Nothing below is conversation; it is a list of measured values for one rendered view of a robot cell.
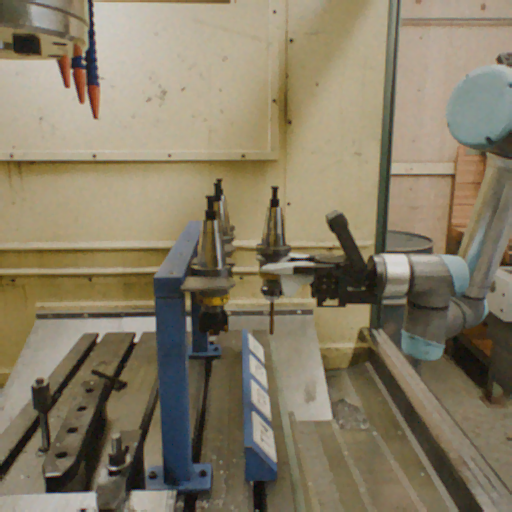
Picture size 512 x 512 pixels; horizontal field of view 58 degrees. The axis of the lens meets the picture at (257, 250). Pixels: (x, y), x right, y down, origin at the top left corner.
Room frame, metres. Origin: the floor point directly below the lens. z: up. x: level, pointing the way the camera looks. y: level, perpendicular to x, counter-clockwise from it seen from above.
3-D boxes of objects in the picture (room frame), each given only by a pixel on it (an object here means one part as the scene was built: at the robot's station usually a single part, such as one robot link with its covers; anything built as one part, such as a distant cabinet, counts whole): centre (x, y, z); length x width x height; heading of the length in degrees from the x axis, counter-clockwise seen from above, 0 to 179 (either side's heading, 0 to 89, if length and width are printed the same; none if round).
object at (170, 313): (0.61, 0.12, 1.05); 0.10 x 0.05 x 0.30; 92
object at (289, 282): (0.76, -0.05, 1.17); 0.09 x 0.03 x 0.06; 106
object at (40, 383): (0.68, 0.35, 0.96); 0.03 x 0.03 x 0.13
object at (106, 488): (0.51, 0.17, 0.97); 0.13 x 0.03 x 0.15; 2
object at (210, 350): (1.05, 0.14, 1.05); 0.10 x 0.05 x 0.30; 92
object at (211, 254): (0.67, 0.07, 1.26); 0.04 x 0.04 x 0.07
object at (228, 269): (0.66, 0.07, 1.21); 0.06 x 0.06 x 0.03
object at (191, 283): (0.61, 0.07, 1.21); 0.07 x 0.05 x 0.01; 92
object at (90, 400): (0.67, 0.29, 0.93); 0.26 x 0.05 x 0.06; 7
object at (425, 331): (0.82, -0.32, 1.07); 0.11 x 0.08 x 0.11; 129
